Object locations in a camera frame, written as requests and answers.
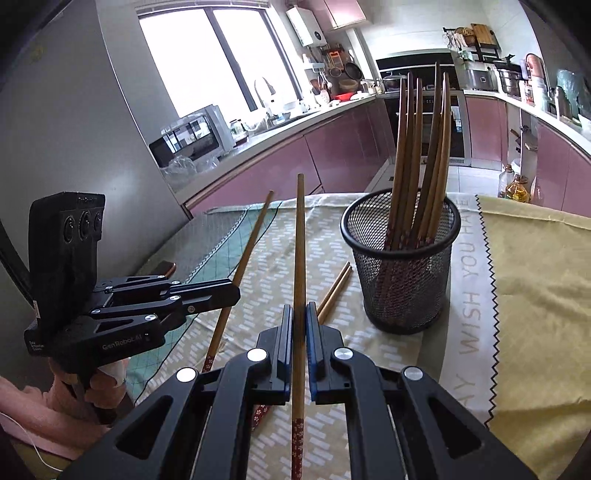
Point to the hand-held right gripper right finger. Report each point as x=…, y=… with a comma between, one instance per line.
x=314, y=350

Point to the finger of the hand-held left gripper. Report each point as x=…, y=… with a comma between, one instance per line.
x=138, y=284
x=212, y=300

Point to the cooking oil bottle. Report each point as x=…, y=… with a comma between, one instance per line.
x=518, y=190

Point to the person's left hand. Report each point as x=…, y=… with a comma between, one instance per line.
x=108, y=381

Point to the white water heater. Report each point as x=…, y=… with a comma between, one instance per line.
x=304, y=25

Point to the bundle of wooden chopsticks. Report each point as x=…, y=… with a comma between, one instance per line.
x=408, y=161

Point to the steel stock pot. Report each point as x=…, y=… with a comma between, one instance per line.
x=509, y=82

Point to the pink kitchen base cabinets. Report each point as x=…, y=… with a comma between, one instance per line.
x=554, y=161
x=323, y=152

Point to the pink wall cabinet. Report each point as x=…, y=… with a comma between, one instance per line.
x=339, y=14

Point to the small countertop oven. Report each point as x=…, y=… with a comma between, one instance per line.
x=194, y=134

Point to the black range hood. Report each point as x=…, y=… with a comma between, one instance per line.
x=392, y=64

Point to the patchwork printed tablecloth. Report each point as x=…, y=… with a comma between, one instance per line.
x=277, y=240

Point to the black mesh holder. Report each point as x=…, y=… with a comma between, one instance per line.
x=415, y=295

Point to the green bag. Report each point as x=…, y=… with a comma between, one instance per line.
x=571, y=90

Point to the kitchen faucet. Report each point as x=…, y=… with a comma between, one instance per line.
x=264, y=92

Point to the red basin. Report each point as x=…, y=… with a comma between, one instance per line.
x=342, y=96

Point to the wok with lid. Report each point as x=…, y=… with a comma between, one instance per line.
x=392, y=83

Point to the steel thermos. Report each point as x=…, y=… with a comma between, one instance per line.
x=561, y=102

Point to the pink kettle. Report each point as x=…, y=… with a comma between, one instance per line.
x=535, y=67

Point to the black wall rack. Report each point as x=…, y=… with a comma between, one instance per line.
x=480, y=39

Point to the clear plastic bottle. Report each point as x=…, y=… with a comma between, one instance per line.
x=504, y=182

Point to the kitchen window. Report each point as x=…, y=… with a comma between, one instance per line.
x=194, y=60

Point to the wooden bowl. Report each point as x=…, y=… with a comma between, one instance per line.
x=348, y=86

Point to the built-in black oven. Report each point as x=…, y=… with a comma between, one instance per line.
x=458, y=138

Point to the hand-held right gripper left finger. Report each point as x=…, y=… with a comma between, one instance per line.
x=287, y=341

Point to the hanging frying pan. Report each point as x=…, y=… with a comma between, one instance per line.
x=353, y=71

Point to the clear plastic bag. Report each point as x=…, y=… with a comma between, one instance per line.
x=187, y=173

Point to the silver rice cooker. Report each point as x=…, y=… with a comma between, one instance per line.
x=480, y=78

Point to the grey refrigerator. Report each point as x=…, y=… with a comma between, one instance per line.
x=92, y=115

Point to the person's left forearm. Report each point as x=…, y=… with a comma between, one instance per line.
x=37, y=415

